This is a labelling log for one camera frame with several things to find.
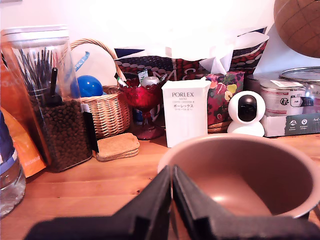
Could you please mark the silver metal can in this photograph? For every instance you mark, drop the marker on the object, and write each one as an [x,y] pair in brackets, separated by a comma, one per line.
[282,100]

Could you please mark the white and green carton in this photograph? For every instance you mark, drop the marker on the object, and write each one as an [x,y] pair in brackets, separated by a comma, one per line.
[290,125]

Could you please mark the red glass goblet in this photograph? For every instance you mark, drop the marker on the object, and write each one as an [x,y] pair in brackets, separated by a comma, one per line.
[145,100]

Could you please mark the floral tissue box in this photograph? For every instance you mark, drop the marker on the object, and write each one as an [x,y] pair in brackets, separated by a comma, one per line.
[222,100]

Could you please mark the orange bag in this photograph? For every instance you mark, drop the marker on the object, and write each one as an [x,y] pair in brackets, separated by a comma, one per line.
[27,150]

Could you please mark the red and blue patterned bag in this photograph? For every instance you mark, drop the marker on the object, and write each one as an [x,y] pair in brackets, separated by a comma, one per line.
[155,65]

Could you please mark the cork coaster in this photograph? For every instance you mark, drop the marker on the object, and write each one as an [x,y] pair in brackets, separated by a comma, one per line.
[125,154]
[117,145]
[125,157]

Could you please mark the brown cork globe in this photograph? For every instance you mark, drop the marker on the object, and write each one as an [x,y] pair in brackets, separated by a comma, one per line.
[300,25]

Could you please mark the white round object in goblet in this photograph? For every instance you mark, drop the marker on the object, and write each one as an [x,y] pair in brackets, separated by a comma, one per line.
[150,81]

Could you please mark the flat wicker tray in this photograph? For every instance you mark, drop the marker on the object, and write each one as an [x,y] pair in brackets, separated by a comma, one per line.
[217,128]

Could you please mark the clear plastic water bottle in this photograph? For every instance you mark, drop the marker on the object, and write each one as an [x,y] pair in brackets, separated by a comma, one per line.
[10,185]

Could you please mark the blue plastic ball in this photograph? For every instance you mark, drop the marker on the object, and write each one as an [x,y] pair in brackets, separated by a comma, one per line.
[87,87]

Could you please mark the black clip on container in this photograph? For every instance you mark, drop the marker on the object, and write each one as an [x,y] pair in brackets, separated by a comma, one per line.
[90,130]

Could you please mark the white round security camera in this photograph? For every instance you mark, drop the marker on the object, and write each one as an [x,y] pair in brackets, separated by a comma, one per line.
[246,107]

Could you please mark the white tissue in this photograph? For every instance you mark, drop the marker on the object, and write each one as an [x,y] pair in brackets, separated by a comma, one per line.
[217,63]

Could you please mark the clear container of brown pellets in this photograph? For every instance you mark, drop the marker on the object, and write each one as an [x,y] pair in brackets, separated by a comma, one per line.
[62,130]

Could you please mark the white Porlex grinder box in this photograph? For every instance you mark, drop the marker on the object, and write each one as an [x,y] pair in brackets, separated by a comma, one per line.
[185,120]

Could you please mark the black scoop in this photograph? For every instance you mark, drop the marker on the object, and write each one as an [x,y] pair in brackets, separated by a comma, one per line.
[53,87]

